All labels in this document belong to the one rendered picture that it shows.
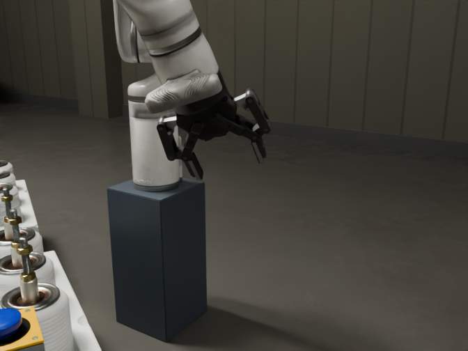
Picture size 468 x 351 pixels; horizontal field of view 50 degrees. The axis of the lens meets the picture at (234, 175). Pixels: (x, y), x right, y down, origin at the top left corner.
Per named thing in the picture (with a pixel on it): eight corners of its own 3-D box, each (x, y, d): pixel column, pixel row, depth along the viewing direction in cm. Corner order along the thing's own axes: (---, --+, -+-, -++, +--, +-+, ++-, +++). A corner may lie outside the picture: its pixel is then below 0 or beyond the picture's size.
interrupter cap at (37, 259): (54, 267, 78) (53, 262, 78) (3, 282, 73) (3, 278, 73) (35, 251, 83) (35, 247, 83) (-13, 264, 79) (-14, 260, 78)
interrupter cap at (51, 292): (-11, 302, 68) (-11, 298, 68) (41, 281, 73) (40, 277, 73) (19, 322, 63) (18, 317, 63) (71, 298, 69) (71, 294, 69)
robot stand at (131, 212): (159, 294, 119) (153, 171, 111) (207, 311, 112) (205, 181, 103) (115, 322, 108) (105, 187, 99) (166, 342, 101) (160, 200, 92)
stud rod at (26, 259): (24, 289, 68) (17, 237, 66) (30, 286, 69) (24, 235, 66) (28, 292, 67) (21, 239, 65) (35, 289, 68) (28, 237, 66)
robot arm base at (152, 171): (154, 175, 107) (150, 95, 103) (189, 182, 103) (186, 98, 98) (123, 186, 100) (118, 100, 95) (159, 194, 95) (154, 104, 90)
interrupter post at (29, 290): (17, 301, 68) (14, 278, 67) (34, 294, 70) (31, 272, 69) (27, 307, 67) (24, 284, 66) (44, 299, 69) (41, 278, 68)
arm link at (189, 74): (149, 118, 59) (125, 71, 55) (162, 76, 68) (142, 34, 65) (222, 95, 57) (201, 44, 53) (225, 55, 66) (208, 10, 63)
